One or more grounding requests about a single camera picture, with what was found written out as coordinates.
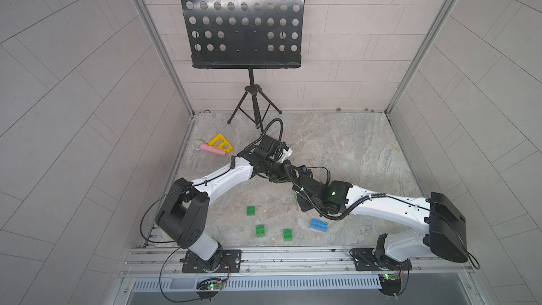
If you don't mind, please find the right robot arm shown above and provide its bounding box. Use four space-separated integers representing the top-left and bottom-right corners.
284 164 481 270

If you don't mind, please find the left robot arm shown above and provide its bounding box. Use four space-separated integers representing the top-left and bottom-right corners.
155 118 291 271

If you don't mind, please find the blue lego brick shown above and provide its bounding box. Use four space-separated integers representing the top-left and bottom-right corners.
309 218 329 233

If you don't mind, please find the yellow triangle toy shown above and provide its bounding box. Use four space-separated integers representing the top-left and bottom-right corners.
208 134 234 153

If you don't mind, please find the pink toy microphone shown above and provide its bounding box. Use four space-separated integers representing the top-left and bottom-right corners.
191 140 228 156

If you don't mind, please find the right circuit board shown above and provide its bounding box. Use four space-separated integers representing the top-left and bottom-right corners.
378 273 403 298

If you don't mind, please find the circuit board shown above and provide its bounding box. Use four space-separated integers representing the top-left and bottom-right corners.
378 273 403 298
196 278 225 292

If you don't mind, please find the left circuit board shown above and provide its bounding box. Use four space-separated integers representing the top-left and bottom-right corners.
196 278 225 292

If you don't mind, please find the black perforated music stand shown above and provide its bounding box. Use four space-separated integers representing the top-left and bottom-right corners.
181 0 305 130

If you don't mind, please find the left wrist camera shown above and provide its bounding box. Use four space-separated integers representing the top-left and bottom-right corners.
272 142 293 163

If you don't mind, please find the aluminium mounting rail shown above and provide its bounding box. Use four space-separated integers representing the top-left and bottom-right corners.
118 243 473 280

